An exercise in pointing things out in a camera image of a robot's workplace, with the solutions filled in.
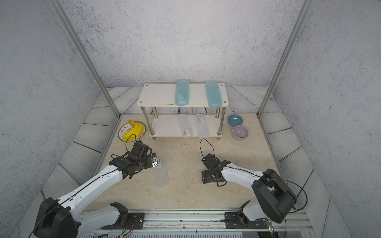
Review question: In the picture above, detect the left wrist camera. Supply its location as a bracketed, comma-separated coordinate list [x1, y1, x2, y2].
[151, 153, 158, 167]

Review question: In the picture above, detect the white two-tier shelf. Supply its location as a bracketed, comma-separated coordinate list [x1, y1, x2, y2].
[138, 80, 229, 140]

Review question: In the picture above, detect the clear pencil case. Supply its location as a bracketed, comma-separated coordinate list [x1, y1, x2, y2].
[194, 114, 209, 139]
[154, 154, 169, 189]
[177, 114, 192, 138]

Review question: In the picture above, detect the right aluminium frame post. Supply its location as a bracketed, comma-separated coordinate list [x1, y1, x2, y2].
[257, 0, 313, 118]

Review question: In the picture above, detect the decorated round plate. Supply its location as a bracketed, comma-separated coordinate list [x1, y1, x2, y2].
[118, 121, 146, 142]

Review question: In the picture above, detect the aluminium frame post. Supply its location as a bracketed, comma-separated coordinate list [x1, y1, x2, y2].
[257, 0, 313, 118]
[49, 0, 121, 119]

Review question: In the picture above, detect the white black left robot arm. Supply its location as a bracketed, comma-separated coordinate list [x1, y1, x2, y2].
[31, 140, 158, 238]

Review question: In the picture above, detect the lilac ceramic bowl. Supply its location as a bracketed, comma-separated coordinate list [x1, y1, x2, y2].
[232, 125, 249, 140]

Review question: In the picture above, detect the yellow toy banana bunch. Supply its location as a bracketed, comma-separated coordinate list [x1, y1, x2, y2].
[122, 120, 144, 142]

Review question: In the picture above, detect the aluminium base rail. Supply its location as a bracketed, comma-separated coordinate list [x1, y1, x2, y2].
[86, 208, 316, 238]

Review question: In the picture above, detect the left aluminium frame post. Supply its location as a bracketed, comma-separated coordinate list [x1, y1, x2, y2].
[49, 0, 121, 119]

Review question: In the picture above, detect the blue ceramic bowl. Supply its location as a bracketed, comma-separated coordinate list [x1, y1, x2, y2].
[228, 114, 243, 127]

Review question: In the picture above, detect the blue pencil case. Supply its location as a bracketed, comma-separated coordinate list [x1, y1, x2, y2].
[205, 81, 223, 108]
[175, 80, 190, 106]

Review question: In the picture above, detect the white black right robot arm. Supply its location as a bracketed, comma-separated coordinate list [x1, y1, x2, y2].
[201, 153, 297, 228]

